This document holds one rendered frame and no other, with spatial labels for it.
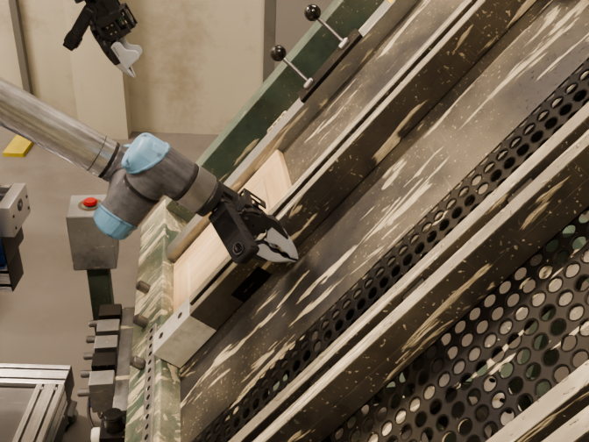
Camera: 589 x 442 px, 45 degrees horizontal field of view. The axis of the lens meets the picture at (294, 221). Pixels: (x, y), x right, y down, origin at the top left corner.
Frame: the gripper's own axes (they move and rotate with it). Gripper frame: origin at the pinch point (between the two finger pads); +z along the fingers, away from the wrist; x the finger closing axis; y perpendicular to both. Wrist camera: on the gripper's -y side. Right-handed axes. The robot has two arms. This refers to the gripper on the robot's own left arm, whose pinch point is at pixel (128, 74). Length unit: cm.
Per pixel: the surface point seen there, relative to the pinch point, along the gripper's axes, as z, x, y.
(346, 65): 19, -2, 47
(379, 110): 16, -40, 53
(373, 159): 24, -40, 48
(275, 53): 10.6, 1.1, 32.9
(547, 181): 14, -83, 71
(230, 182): 33.0, -5.4, 9.9
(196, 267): 43.0, -20.3, -3.0
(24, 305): 86, 79, -128
